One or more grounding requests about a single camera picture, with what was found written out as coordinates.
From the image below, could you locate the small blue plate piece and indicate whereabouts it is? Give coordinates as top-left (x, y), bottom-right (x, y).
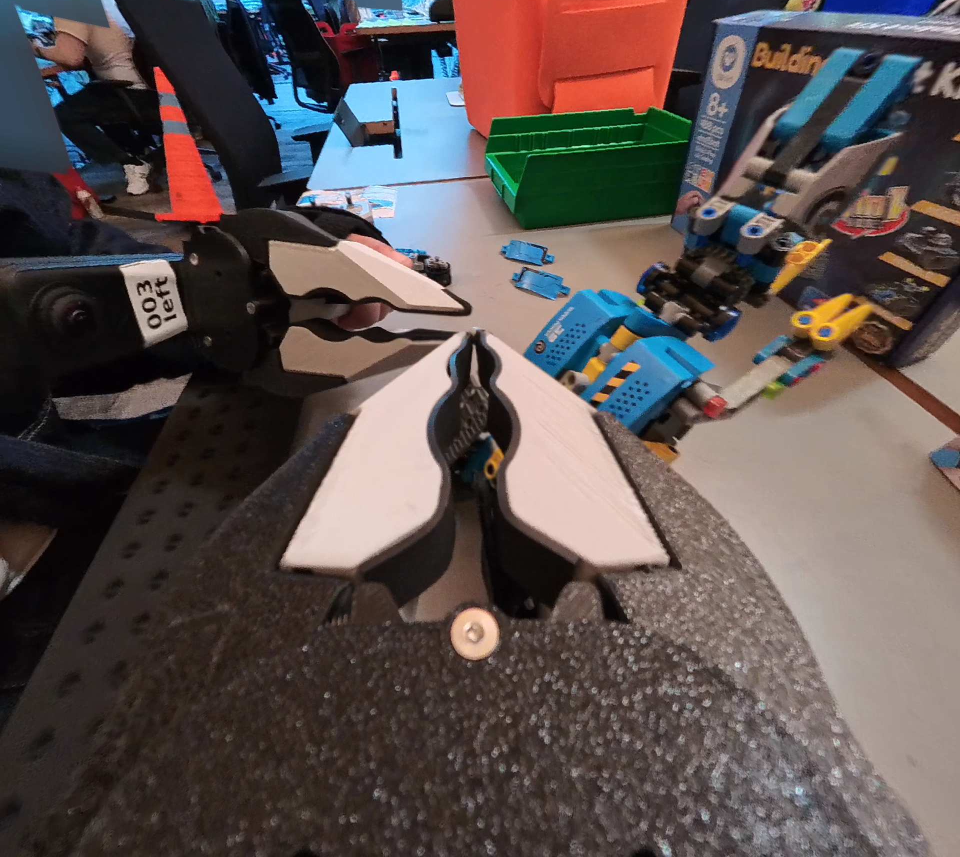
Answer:
top-left (500, 239), bottom-right (558, 269)
top-left (510, 268), bottom-right (573, 302)

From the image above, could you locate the grey metal bracket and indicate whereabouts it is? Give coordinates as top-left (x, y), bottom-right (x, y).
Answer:
top-left (333, 77), bottom-right (406, 150)

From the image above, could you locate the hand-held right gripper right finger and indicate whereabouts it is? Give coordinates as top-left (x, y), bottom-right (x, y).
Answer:
top-left (480, 335), bottom-right (672, 573)

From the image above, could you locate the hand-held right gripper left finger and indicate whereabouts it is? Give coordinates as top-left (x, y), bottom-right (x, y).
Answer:
top-left (281, 332), bottom-right (478, 581)

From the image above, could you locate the black office chair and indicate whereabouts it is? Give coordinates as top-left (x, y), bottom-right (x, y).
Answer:
top-left (90, 0), bottom-right (312, 213)
top-left (258, 0), bottom-right (343, 116)

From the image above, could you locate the blue tracked toy robot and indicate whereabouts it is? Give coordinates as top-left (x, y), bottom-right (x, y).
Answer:
top-left (444, 47), bottom-right (927, 498)

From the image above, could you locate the green plastic bin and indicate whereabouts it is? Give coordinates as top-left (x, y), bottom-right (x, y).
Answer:
top-left (483, 107), bottom-right (696, 231)

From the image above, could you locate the dark toy kit box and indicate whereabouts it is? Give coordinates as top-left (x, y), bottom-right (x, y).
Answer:
top-left (671, 10), bottom-right (960, 371)

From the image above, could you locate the small clear packet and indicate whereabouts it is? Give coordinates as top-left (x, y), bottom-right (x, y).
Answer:
top-left (297, 185), bottom-right (400, 221)

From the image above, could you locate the person's left hand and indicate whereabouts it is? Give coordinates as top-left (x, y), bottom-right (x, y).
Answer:
top-left (330, 290), bottom-right (406, 338)

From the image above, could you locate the small blue brick piece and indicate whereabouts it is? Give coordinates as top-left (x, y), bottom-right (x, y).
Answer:
top-left (393, 247), bottom-right (456, 288)

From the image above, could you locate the orange cone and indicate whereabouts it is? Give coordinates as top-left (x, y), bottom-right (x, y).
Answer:
top-left (150, 65), bottom-right (226, 225)

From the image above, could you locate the orange bag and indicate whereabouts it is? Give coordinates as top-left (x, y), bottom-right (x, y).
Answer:
top-left (450, 0), bottom-right (696, 138)

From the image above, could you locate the black dimpled mat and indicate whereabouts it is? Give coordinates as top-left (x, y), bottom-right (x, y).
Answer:
top-left (0, 374), bottom-right (309, 857)

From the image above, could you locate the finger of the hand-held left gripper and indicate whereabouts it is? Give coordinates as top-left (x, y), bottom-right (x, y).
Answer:
top-left (267, 235), bottom-right (471, 321)
top-left (246, 329), bottom-right (454, 401)

